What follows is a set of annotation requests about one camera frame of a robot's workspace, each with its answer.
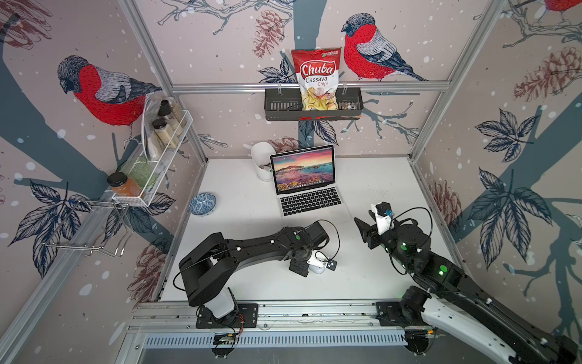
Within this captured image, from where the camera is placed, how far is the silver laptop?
39.9 inches

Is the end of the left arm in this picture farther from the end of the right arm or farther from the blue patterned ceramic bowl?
the blue patterned ceramic bowl

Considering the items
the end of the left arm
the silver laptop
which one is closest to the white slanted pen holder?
the silver laptop

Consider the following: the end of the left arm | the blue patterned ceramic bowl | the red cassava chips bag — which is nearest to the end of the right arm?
the end of the left arm

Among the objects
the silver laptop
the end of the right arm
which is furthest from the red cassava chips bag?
the end of the right arm

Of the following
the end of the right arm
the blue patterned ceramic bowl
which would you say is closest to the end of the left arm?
the end of the right arm

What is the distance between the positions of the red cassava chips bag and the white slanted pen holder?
28 cm

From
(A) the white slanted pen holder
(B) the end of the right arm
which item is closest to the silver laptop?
(A) the white slanted pen holder

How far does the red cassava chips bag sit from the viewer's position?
810mm

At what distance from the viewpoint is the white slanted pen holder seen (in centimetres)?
106

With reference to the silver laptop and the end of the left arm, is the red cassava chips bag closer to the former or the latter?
the silver laptop
